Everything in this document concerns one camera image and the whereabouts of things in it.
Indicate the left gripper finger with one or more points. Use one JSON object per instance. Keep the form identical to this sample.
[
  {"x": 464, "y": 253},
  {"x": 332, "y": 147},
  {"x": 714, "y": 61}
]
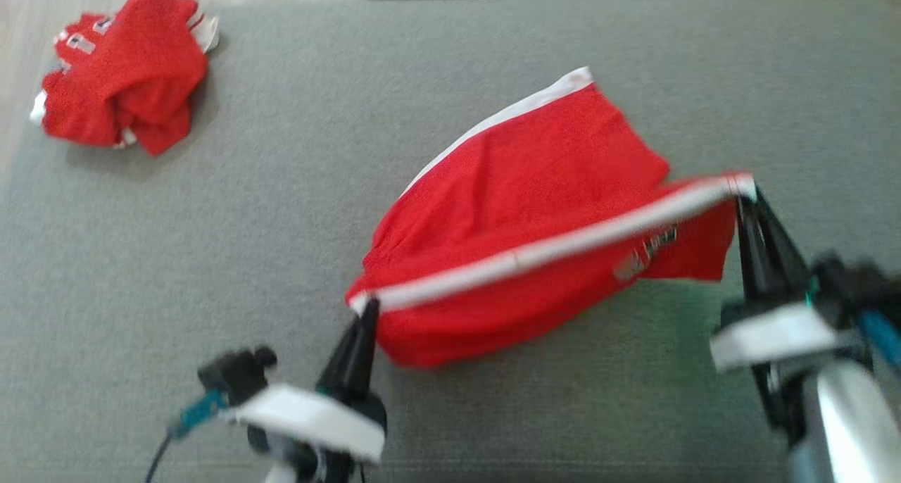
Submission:
[
  {"x": 345, "y": 370},
  {"x": 368, "y": 370}
]

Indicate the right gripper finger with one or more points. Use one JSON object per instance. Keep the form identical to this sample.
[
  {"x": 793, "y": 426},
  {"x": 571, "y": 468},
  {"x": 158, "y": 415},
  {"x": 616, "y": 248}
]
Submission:
[
  {"x": 785, "y": 265},
  {"x": 752, "y": 272}
]

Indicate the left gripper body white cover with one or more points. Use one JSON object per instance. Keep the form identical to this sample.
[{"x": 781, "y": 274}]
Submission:
[{"x": 310, "y": 419}]

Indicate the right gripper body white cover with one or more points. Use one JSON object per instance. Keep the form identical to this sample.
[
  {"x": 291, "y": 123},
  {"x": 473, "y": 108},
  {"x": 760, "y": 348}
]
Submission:
[{"x": 774, "y": 335}]

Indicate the red shorts with white stripes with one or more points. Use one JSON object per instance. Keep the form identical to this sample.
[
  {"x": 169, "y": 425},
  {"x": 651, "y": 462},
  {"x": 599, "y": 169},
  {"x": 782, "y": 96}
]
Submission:
[{"x": 528, "y": 208}]

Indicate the red Bulls 23 jersey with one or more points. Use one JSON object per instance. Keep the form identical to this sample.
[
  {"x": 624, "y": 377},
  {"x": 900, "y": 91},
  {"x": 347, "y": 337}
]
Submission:
[{"x": 134, "y": 82}]

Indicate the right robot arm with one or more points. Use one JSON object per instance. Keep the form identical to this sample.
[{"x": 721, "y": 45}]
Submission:
[{"x": 845, "y": 427}]

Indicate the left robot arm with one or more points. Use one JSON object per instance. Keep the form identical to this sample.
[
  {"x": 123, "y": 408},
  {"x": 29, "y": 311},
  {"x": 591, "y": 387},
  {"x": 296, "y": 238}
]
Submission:
[{"x": 280, "y": 474}]

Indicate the large grey sofa ottoman cushion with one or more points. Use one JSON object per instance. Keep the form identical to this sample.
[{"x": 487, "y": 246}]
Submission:
[{"x": 211, "y": 258}]

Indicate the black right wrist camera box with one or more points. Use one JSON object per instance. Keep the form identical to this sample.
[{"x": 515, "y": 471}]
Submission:
[{"x": 852, "y": 289}]

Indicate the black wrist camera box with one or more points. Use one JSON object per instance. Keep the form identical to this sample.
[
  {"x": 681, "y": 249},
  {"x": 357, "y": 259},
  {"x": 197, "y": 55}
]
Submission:
[
  {"x": 236, "y": 374},
  {"x": 852, "y": 289}
]

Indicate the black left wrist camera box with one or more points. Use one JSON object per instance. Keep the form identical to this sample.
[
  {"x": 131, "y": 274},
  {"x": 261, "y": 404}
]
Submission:
[{"x": 236, "y": 374}]

